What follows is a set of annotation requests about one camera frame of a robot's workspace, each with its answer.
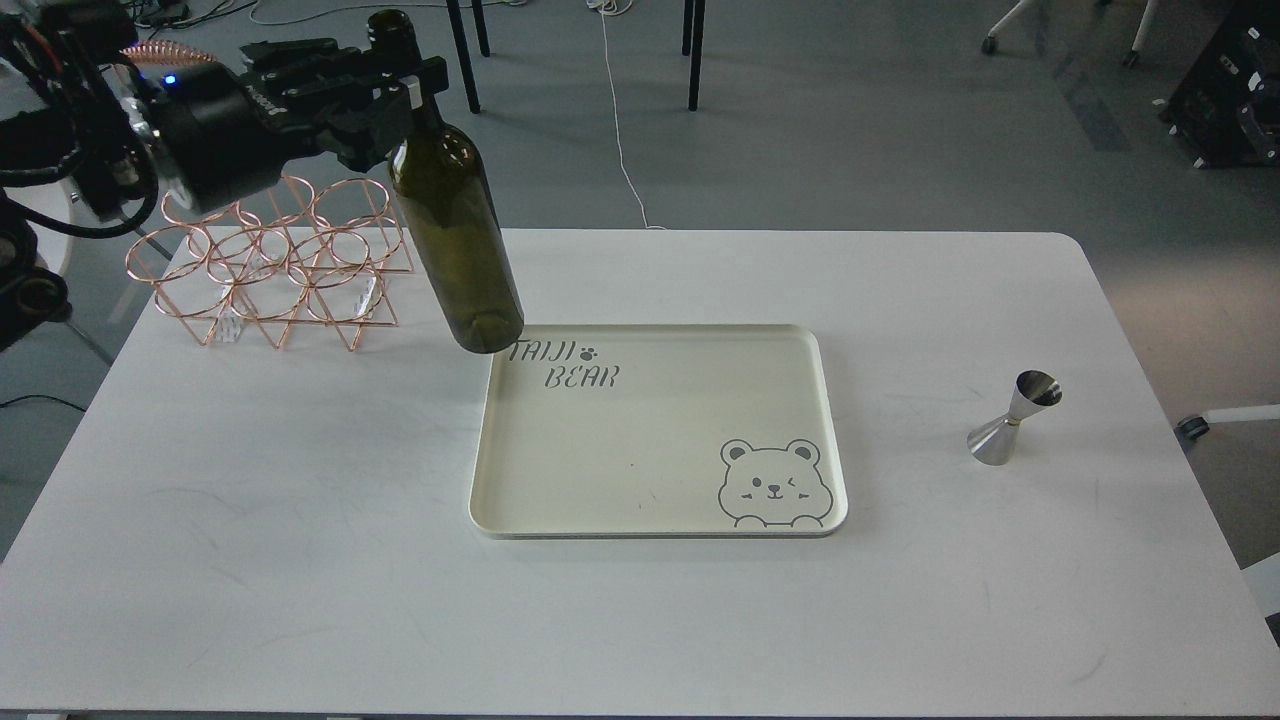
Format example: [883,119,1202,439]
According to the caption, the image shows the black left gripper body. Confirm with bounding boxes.
[145,63,380,213]

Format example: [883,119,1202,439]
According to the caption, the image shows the dark green wine bottle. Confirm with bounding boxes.
[367,9,524,354]

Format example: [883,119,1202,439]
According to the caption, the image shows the black table legs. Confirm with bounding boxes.
[445,0,492,115]
[680,0,707,111]

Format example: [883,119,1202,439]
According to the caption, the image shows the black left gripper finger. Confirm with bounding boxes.
[239,38,364,81]
[330,56,449,170]

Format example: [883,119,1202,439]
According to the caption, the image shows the cream bear serving tray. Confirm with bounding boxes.
[468,324,849,538]

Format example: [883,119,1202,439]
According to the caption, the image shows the steel double jigger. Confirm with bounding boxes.
[966,369,1062,466]

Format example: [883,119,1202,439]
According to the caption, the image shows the white floor cable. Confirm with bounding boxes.
[585,0,669,231]

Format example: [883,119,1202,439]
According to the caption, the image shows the black cart with casters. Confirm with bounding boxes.
[1158,1,1279,169]

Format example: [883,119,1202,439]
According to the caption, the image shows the white office chair base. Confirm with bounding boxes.
[980,0,1164,69]

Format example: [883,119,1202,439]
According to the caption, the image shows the copper wire wine rack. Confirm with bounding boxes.
[120,41,413,352]

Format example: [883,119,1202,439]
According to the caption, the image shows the black table legs right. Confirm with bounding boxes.
[680,0,707,111]

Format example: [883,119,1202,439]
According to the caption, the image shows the black table legs left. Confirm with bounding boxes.
[445,0,492,115]

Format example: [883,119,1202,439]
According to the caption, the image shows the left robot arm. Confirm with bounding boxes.
[1,1,448,347]

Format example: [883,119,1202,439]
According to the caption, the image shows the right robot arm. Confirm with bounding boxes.
[1174,404,1279,443]

